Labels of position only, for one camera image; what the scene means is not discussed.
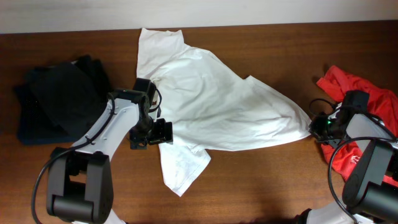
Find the white t-shirt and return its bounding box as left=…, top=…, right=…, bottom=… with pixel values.
left=136, top=29, right=310, bottom=196

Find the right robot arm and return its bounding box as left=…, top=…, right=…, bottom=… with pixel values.
left=293, top=114, right=397, bottom=224

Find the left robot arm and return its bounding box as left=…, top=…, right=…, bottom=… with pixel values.
left=46, top=90, right=173, bottom=223

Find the red t-shirt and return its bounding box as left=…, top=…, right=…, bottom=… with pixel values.
left=317, top=65, right=397, bottom=180

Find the black folded garment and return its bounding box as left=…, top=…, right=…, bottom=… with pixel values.
left=24, top=55, right=111, bottom=140

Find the dark navy folded garment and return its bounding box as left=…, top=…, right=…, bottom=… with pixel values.
left=13, top=84, right=76, bottom=145

